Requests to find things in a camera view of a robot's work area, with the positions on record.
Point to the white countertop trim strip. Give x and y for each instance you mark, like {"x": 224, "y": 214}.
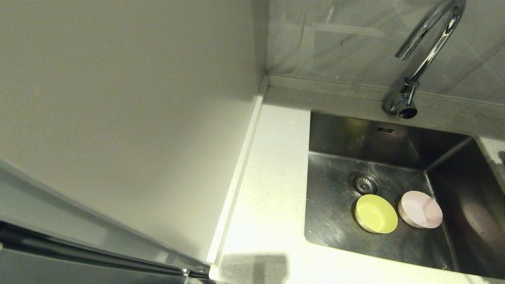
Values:
{"x": 236, "y": 177}

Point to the tall white cabinet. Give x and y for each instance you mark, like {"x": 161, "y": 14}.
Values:
{"x": 118, "y": 118}

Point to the yellow bowl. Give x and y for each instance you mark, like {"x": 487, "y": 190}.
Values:
{"x": 376, "y": 215}

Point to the chrome gooseneck faucet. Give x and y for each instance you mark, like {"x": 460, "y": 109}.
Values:
{"x": 402, "y": 103}

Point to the round metal drain strainer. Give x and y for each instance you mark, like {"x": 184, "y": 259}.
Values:
{"x": 363, "y": 183}

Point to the stainless steel sink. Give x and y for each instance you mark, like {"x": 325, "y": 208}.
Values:
{"x": 335, "y": 236}

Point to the small pink bowl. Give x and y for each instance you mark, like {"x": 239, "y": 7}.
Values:
{"x": 420, "y": 211}

